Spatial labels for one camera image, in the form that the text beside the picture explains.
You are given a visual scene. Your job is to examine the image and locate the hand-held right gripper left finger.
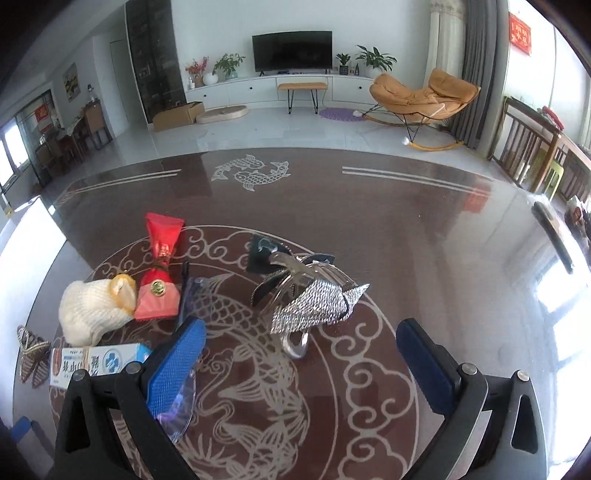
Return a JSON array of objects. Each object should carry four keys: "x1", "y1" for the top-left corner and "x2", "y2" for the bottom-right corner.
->
[{"x1": 54, "y1": 318, "x2": 207, "y2": 480}]

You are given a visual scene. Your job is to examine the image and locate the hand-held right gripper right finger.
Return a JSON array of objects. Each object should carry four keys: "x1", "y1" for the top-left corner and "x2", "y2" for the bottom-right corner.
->
[{"x1": 396, "y1": 318, "x2": 548, "y2": 480}]

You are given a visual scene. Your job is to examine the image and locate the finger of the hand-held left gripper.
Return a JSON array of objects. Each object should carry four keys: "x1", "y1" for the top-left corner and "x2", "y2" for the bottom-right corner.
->
[{"x1": 11, "y1": 415, "x2": 51, "y2": 457}]

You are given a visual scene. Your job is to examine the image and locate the clear safety glasses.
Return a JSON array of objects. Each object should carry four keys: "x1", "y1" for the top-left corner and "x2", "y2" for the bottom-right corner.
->
[{"x1": 157, "y1": 261, "x2": 211, "y2": 445}]

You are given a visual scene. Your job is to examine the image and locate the blue white toothpaste box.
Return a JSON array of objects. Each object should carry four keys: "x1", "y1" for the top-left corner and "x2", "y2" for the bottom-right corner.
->
[{"x1": 49, "y1": 342, "x2": 153, "y2": 387}]

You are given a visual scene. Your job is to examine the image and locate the brown patterned glass desktop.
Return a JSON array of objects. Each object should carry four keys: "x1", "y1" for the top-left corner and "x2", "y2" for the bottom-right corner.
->
[{"x1": 0, "y1": 148, "x2": 587, "y2": 480}]

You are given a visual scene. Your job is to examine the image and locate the gold hair claw clip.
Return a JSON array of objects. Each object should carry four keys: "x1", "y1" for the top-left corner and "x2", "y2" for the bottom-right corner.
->
[{"x1": 17, "y1": 325, "x2": 51, "y2": 384}]

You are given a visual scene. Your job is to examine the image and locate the red foil gift pouch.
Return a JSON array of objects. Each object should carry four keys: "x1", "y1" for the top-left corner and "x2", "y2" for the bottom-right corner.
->
[{"x1": 134, "y1": 212, "x2": 185, "y2": 321}]

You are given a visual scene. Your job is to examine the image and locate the cream knitted pouch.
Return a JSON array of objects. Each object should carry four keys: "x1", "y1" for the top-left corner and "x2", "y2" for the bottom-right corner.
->
[{"x1": 59, "y1": 274, "x2": 138, "y2": 347}]

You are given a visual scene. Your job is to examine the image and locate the green plastic stool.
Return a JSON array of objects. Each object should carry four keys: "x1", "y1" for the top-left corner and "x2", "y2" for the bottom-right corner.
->
[{"x1": 531, "y1": 152, "x2": 565, "y2": 195}]

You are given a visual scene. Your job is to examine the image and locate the cardboard box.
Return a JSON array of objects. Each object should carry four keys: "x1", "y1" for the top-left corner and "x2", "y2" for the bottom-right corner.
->
[{"x1": 152, "y1": 102, "x2": 205, "y2": 133}]

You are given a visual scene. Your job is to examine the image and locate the dark wooden slatted chair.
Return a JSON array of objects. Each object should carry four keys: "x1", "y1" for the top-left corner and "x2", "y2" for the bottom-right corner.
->
[{"x1": 492, "y1": 96, "x2": 591, "y2": 204}]

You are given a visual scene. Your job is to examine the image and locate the beige cat scratcher pad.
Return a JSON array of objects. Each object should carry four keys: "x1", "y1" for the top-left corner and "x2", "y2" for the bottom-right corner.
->
[{"x1": 196, "y1": 105, "x2": 247, "y2": 125}]

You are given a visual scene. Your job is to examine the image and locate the purple round rug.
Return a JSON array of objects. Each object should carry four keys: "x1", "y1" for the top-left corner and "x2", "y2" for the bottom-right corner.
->
[{"x1": 318, "y1": 107, "x2": 363, "y2": 123}]

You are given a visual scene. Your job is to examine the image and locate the orange rocking chair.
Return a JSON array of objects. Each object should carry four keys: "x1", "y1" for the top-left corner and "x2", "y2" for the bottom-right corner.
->
[{"x1": 362, "y1": 68, "x2": 481, "y2": 152}]

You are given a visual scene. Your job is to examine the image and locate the white television cabinet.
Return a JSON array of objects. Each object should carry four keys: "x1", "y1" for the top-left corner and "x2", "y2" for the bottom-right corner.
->
[{"x1": 185, "y1": 73, "x2": 393, "y2": 109}]

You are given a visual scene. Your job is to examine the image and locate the white door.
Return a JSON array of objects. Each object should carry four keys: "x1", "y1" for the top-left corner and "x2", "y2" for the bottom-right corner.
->
[{"x1": 109, "y1": 39, "x2": 132, "y2": 134}]

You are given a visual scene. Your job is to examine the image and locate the red flowers in vase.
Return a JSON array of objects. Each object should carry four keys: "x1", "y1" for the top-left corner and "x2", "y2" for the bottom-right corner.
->
[{"x1": 185, "y1": 56, "x2": 209, "y2": 88}]

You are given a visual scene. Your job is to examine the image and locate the wooden bench with black legs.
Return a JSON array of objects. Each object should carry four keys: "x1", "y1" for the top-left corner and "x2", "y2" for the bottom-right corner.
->
[{"x1": 277, "y1": 82, "x2": 328, "y2": 115}]

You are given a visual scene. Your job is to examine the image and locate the green plant in glass vase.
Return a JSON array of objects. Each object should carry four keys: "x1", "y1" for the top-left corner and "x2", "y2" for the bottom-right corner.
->
[{"x1": 213, "y1": 53, "x2": 246, "y2": 80}]

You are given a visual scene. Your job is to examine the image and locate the dark glass display cabinet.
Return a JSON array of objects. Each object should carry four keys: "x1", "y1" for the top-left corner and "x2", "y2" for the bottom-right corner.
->
[{"x1": 124, "y1": 0, "x2": 186, "y2": 124}]

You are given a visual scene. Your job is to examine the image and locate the large green potted plant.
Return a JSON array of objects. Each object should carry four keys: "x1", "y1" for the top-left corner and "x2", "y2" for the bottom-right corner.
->
[{"x1": 355, "y1": 45, "x2": 397, "y2": 78}]

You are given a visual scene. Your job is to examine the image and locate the grey curtain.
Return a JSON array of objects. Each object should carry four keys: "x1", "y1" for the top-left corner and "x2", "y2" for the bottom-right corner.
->
[{"x1": 450, "y1": 0, "x2": 511, "y2": 151}]

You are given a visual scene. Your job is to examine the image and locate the white patterned curtain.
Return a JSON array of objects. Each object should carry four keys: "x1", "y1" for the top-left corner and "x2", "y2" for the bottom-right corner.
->
[{"x1": 427, "y1": 0, "x2": 467, "y2": 86}]

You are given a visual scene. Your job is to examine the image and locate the black television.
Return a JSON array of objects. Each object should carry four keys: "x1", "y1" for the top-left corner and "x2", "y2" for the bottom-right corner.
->
[{"x1": 252, "y1": 30, "x2": 334, "y2": 75}]

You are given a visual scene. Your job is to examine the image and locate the framed wall painting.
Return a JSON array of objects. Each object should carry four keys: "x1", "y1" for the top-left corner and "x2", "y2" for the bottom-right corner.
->
[{"x1": 63, "y1": 62, "x2": 78, "y2": 102}]

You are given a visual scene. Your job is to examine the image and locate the red wall hanging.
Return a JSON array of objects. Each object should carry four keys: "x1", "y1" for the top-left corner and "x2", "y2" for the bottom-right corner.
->
[{"x1": 509, "y1": 11, "x2": 533, "y2": 57}]

